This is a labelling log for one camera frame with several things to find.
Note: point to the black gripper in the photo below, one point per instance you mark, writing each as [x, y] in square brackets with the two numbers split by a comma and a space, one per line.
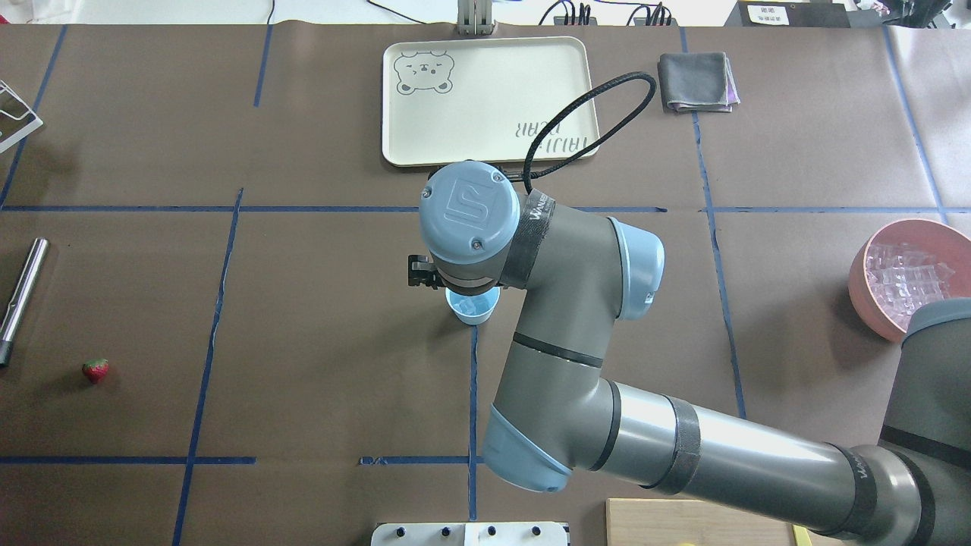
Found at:
[419, 273]

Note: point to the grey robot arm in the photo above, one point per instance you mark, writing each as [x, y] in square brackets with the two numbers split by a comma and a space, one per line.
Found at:
[554, 412]

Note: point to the light blue plastic cup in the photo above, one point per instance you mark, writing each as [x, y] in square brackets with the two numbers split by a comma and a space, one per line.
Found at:
[493, 294]

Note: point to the pile of ice cubes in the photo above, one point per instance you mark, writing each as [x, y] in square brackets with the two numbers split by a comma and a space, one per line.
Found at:
[903, 278]

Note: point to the cream bear serving tray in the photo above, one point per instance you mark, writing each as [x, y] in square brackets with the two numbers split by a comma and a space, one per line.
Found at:
[486, 99]

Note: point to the bamboo cutting board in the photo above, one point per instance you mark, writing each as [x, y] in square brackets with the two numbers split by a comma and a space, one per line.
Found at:
[693, 522]

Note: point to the grey folded cloth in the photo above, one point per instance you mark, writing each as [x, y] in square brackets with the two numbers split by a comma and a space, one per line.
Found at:
[698, 81]

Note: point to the red strawberry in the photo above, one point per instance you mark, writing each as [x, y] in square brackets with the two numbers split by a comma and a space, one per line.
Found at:
[96, 369]

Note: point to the steel muddler with black tip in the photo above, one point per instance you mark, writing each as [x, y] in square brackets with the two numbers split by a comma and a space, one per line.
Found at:
[20, 297]

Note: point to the pink bowl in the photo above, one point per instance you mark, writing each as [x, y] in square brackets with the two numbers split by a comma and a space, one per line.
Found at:
[948, 244]

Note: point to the aluminium frame post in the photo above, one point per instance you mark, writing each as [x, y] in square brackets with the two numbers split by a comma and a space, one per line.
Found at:
[475, 18]

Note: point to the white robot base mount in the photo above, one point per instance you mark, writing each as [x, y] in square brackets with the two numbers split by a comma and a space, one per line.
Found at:
[472, 533]

